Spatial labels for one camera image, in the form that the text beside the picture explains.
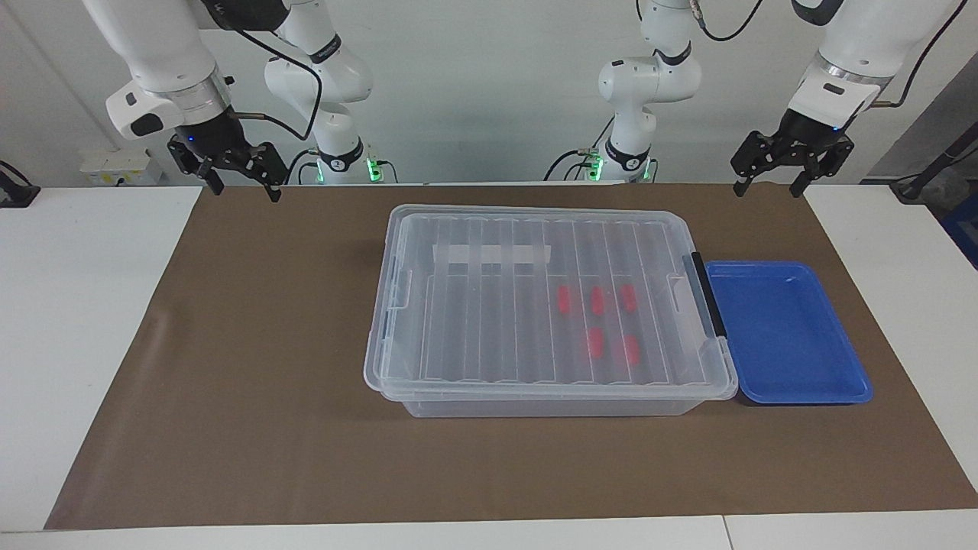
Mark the blue plastic tray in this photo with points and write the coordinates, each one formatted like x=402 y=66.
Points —
x=787 y=336

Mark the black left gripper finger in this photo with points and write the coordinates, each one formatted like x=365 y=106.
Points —
x=802 y=186
x=743 y=172

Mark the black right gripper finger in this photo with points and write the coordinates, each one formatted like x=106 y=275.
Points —
x=273 y=183
x=215 y=183

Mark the blue crate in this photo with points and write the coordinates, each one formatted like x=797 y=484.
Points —
x=964 y=237

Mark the white wall power outlet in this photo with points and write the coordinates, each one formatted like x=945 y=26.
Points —
x=122 y=166

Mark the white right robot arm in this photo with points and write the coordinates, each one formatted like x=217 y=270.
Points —
x=160 y=46

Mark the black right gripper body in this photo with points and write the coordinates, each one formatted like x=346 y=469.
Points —
x=214 y=137

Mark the black stand pole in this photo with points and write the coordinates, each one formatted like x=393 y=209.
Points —
x=936 y=164

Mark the clear plastic storage box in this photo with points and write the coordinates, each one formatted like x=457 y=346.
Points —
x=535 y=407

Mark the clear ribbed plastic lid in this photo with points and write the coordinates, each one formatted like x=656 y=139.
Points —
x=497 y=321

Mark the black box latch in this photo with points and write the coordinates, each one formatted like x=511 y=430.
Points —
x=707 y=294

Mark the brown table mat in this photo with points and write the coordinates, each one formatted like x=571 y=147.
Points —
x=229 y=382

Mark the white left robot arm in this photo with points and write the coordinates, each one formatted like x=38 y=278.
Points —
x=649 y=84

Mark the red block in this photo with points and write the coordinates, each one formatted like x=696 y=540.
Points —
x=628 y=298
x=564 y=299
x=595 y=344
x=631 y=349
x=597 y=300

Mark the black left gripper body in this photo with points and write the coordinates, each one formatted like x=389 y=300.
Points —
x=806 y=137

